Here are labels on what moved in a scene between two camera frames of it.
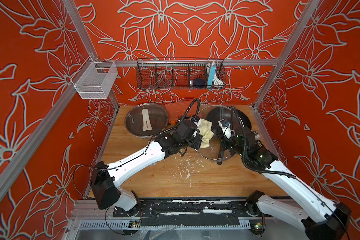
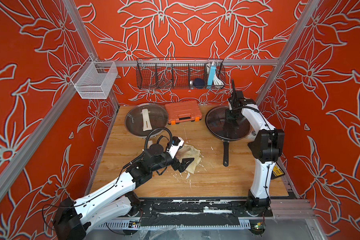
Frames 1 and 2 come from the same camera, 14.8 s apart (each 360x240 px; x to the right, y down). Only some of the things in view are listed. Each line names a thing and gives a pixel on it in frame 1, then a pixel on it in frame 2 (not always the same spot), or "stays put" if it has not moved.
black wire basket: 179,73 stays put
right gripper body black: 231,144 -> 230,114
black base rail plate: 187,211 stays put
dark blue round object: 199,83 stays put
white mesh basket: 94,79 stays put
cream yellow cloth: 204,128 -> 189,151
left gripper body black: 194,142 -> 166,161
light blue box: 211,73 stays put
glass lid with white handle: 145,120 stays put
